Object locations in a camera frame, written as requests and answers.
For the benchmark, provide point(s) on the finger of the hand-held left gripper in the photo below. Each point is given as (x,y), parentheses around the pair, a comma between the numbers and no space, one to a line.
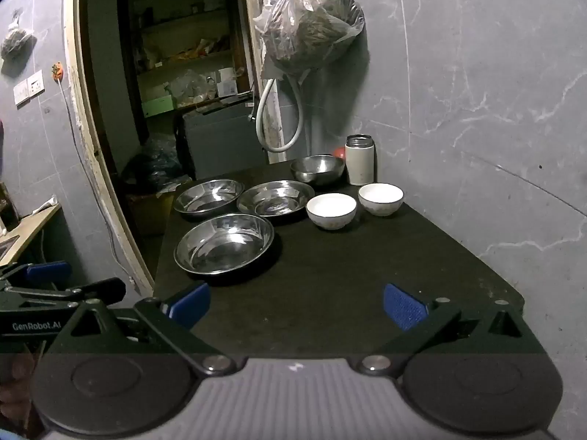
(48,271)
(103,289)

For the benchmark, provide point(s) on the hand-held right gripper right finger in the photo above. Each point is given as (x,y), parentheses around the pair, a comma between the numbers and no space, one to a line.
(403,307)

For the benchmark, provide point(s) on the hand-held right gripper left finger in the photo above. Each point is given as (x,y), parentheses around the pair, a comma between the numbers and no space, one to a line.
(190,303)

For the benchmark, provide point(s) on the shallow steel plate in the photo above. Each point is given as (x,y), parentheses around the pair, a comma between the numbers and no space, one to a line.
(275,199)
(223,244)
(208,196)

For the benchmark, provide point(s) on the white red-rimmed bowl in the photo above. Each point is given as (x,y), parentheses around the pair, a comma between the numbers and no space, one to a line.
(331,211)
(380,198)

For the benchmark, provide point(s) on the deep steel bowl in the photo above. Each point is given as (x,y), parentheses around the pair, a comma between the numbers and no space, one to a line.
(318,168)

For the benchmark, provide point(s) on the wooden kitchen counter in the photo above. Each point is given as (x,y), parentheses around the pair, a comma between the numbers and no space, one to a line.
(32,229)

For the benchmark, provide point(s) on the white tube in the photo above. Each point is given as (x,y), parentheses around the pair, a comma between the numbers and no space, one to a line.
(48,201)

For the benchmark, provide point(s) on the yellow bin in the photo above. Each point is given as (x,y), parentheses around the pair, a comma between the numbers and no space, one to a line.
(146,211)

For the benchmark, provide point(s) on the black garbage bags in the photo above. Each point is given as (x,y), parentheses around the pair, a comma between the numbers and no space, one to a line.
(151,165)

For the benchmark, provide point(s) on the white thermos flask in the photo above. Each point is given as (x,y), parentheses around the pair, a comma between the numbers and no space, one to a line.
(360,162)

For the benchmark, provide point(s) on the red tomato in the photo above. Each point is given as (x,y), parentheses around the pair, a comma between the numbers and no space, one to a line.
(339,152)

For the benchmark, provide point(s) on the grey appliance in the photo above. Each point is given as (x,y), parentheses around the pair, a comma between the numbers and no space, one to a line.
(220,137)

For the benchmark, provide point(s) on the green box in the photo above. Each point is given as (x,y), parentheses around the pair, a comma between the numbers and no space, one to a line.
(158,106)

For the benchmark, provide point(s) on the white carton box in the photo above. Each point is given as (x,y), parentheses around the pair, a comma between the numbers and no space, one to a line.
(227,81)

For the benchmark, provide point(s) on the small hanging plastic bag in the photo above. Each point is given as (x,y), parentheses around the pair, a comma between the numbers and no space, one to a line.
(16,41)

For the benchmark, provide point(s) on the cluttered wooden shelf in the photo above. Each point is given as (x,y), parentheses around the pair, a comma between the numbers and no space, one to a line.
(183,55)

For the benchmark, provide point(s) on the large clear plastic bag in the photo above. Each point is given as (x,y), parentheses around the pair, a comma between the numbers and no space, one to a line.
(312,27)

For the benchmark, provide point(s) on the cream door frame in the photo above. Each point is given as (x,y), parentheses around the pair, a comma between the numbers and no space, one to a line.
(74,96)

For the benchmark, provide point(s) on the white wall switch panel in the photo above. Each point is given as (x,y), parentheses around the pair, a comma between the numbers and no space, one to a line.
(28,88)

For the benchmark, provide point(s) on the orange wall plug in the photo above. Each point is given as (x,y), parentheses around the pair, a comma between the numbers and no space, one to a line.
(57,71)

